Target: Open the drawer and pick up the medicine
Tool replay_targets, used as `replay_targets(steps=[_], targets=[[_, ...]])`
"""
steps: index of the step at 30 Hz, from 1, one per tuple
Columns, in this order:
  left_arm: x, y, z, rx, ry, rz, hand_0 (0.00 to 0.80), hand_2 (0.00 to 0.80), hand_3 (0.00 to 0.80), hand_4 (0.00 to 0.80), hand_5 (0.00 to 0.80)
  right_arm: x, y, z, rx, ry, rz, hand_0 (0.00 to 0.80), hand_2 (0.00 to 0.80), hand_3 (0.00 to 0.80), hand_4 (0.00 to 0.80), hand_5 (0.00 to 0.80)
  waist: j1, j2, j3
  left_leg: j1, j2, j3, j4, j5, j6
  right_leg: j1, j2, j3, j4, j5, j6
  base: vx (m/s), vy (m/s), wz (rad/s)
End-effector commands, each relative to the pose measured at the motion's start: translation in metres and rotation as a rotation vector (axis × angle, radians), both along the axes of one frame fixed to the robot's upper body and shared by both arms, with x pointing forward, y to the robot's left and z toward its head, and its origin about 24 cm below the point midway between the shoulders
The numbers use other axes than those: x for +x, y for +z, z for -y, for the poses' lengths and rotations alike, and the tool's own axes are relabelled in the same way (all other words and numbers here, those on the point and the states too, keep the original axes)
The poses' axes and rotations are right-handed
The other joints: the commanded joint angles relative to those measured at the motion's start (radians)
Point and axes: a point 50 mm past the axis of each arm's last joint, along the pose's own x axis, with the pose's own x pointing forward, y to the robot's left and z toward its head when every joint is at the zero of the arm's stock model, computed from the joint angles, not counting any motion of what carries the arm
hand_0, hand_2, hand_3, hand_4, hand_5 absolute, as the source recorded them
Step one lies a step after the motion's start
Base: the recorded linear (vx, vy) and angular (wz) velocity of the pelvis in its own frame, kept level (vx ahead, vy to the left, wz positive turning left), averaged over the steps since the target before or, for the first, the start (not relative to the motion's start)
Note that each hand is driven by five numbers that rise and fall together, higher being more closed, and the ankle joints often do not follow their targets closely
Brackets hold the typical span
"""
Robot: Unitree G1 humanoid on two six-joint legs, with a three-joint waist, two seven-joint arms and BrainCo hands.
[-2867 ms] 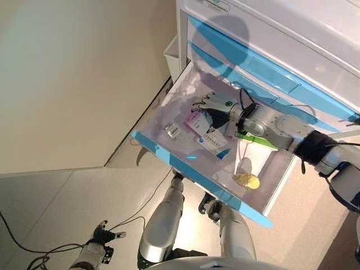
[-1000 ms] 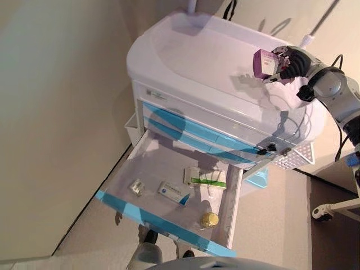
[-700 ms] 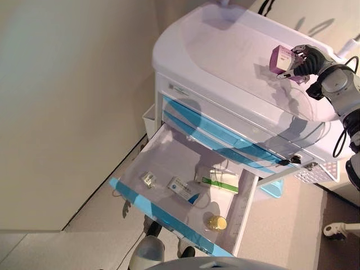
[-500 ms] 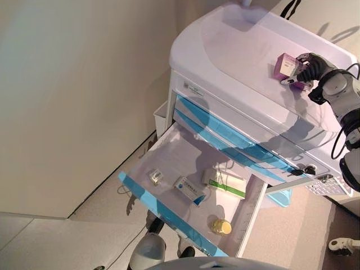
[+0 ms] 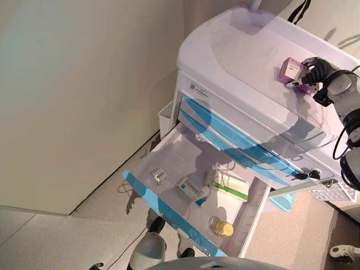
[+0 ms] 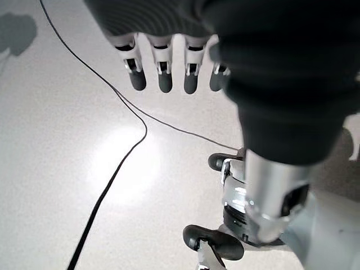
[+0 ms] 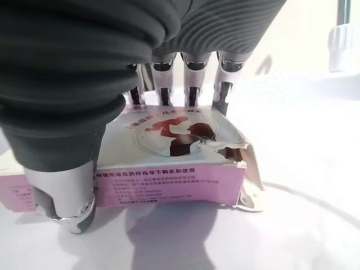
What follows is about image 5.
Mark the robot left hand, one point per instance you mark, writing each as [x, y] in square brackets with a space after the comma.
[97, 265]

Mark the silver cart latch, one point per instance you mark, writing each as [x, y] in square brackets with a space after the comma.
[329, 182]

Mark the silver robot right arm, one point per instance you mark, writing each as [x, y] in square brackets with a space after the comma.
[347, 95]

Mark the black keys in lock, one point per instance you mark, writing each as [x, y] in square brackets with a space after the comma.
[309, 175]

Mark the cart label sticker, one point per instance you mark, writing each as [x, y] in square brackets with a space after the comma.
[199, 90]

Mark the white green medicine box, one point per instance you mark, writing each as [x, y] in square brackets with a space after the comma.
[225, 182]

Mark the silver robot left leg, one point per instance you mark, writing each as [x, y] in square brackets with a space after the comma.
[149, 247]

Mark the small white side bin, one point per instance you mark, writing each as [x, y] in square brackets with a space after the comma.
[164, 121]

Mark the blue white medicine box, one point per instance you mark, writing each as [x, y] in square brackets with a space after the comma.
[191, 191]

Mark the grey robot torso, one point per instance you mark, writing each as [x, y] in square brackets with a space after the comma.
[211, 263]

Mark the yellow capped medicine bottle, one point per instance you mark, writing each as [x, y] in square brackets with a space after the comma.
[223, 229]

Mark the small white barcode box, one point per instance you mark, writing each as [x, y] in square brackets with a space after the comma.
[159, 175]

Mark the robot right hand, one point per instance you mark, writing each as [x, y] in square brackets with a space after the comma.
[319, 70]

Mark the pink white medicine box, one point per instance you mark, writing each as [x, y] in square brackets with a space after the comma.
[294, 73]

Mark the white medical trolley cart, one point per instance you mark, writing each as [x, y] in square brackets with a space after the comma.
[239, 70]

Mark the white perforated side basket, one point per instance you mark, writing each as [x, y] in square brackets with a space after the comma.
[334, 191]

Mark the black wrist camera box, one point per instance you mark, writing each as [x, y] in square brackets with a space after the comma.
[322, 97]

